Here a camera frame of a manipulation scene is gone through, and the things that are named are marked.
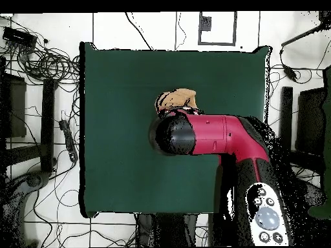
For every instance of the tan terry towel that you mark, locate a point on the tan terry towel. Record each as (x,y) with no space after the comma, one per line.
(178,99)

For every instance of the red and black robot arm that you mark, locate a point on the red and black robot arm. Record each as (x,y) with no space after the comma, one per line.
(214,134)

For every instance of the black flat panel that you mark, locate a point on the black flat panel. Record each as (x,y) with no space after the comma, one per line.
(310,121)
(16,108)

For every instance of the dark green tablecloth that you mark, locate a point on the dark green tablecloth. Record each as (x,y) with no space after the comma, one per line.
(129,77)

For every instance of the black power strip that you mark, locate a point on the black power strip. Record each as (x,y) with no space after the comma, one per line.
(69,140)

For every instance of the black upright bar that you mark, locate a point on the black upright bar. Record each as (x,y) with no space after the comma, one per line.
(286,113)
(47,124)

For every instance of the small grey square plate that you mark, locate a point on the small grey square plate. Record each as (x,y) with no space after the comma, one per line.
(205,23)

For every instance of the black power adapter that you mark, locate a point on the black power adapter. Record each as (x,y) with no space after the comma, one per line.
(290,73)

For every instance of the black crossbar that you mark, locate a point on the black crossbar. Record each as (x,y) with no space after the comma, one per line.
(307,161)
(23,153)

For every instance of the black tripod leg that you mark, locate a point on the black tripod leg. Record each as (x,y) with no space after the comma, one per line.
(300,36)

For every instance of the black box device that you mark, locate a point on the black box device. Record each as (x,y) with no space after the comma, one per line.
(19,37)

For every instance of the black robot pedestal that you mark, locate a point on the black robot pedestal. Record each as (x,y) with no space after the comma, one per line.
(168,230)

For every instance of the grey square frame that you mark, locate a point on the grey square frame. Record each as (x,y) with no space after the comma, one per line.
(217,44)

